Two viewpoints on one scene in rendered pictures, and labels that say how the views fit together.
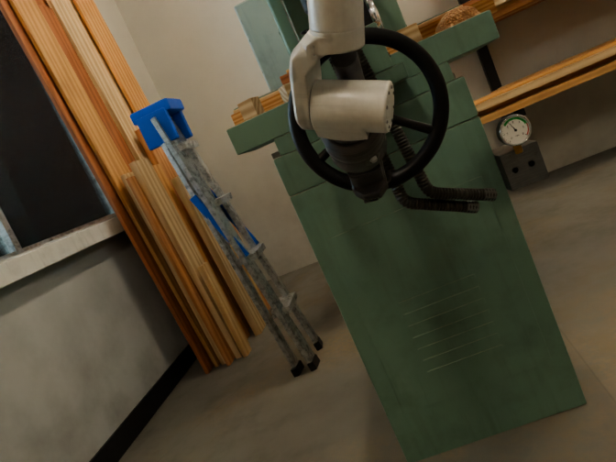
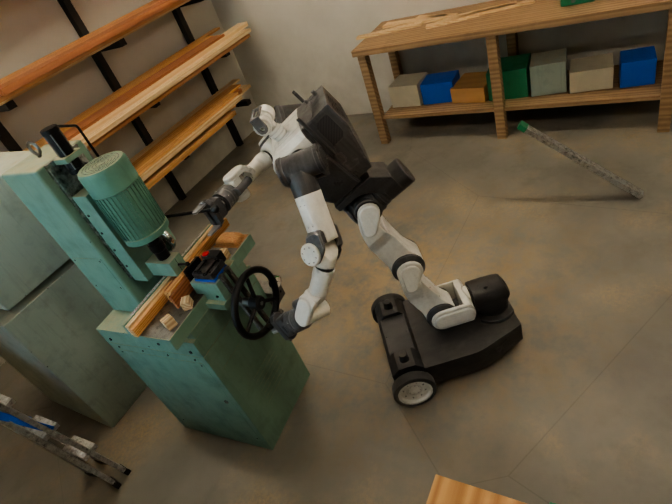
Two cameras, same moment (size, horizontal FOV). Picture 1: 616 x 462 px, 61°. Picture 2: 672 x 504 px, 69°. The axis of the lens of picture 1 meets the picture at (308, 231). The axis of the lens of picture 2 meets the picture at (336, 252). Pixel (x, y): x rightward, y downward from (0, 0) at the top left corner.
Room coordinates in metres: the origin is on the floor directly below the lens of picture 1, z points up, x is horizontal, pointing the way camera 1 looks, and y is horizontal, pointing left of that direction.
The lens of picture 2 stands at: (-0.05, 0.95, 1.99)
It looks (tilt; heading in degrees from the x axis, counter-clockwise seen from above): 36 degrees down; 298
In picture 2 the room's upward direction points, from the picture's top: 22 degrees counter-clockwise
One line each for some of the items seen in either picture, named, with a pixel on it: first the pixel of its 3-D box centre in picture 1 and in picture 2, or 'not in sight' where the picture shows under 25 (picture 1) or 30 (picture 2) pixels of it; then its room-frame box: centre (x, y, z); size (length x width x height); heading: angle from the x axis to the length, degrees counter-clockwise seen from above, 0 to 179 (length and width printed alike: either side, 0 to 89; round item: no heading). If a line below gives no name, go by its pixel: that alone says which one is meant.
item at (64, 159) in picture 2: not in sight; (63, 150); (1.44, -0.25, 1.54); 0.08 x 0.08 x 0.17; 82
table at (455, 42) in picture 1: (357, 87); (206, 286); (1.19, -0.23, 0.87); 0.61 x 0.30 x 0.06; 82
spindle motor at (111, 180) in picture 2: not in sight; (125, 200); (1.30, -0.23, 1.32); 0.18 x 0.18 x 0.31
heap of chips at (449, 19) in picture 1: (454, 18); (228, 237); (1.18, -0.48, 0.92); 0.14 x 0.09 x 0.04; 172
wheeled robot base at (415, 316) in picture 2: not in sight; (444, 318); (0.38, -0.63, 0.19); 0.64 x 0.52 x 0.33; 22
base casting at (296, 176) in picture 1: (368, 135); (177, 303); (1.42, -0.25, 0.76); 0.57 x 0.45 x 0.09; 172
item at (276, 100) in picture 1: (359, 65); (185, 271); (1.29, -0.27, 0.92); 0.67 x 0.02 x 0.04; 82
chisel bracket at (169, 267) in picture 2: not in sight; (167, 264); (1.32, -0.24, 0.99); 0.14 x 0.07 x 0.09; 172
